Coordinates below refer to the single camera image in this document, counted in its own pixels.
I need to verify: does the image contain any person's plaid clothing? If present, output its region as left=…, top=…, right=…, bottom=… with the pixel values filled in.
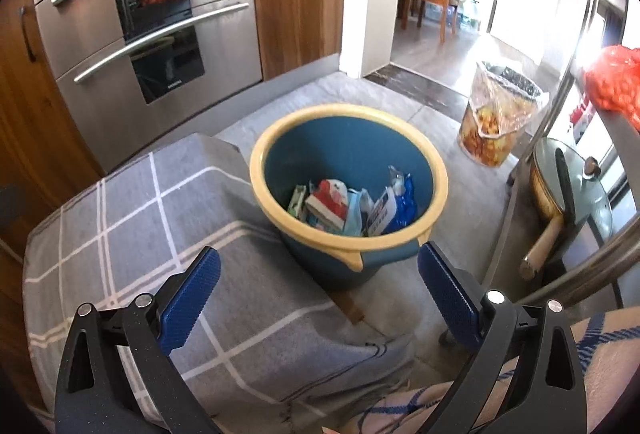
left=320, top=314, right=640, bottom=434

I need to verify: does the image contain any grey checked blanket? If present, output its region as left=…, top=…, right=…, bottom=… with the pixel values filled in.
left=22, top=131, right=416, bottom=420

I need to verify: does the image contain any snack bag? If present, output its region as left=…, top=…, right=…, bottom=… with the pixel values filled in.
left=457, top=60, right=546, bottom=167

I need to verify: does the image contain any glass pot lid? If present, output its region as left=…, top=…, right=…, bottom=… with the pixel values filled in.
left=532, top=137, right=614, bottom=242

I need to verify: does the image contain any blue bin yellow rim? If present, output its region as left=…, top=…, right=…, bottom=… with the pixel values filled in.
left=249, top=103, right=450, bottom=292

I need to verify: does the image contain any blue face mask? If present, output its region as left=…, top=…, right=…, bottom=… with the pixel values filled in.
left=344, top=188, right=375, bottom=236

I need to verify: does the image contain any white medicine box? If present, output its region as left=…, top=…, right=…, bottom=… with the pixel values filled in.
left=366, top=187, right=400, bottom=236

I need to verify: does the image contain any red white carton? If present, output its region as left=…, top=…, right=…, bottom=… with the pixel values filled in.
left=305, top=179, right=351, bottom=231

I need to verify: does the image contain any red mesh bag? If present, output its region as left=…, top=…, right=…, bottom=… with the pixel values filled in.
left=582, top=45, right=640, bottom=131

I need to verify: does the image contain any stainless steel rack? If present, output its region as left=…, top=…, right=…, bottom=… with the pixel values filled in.
left=492, top=0, right=640, bottom=350

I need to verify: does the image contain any dark cabinet handle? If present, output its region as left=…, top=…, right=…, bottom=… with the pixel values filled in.
left=19, top=5, right=39, bottom=63

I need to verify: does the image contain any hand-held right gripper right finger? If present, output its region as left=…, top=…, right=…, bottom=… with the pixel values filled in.
left=417, top=241, right=588, bottom=434

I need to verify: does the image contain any stainless steel oven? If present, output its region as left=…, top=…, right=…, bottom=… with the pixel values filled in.
left=32, top=0, right=264, bottom=172

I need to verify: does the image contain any green white box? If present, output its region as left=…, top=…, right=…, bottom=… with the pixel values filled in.
left=287, top=184, right=311, bottom=221

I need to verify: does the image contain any pack of water bottles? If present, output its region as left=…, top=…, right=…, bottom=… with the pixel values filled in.
left=425, top=0, right=484, bottom=33

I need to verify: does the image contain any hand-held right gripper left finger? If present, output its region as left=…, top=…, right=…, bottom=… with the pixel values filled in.
left=54, top=245, right=222, bottom=434

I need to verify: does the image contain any golden pot wooden handle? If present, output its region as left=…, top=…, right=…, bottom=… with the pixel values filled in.
left=519, top=137, right=615, bottom=281

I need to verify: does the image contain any blue wet wipes pack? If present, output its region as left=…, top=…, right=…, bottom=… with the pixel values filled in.
left=385, top=165, right=417, bottom=232

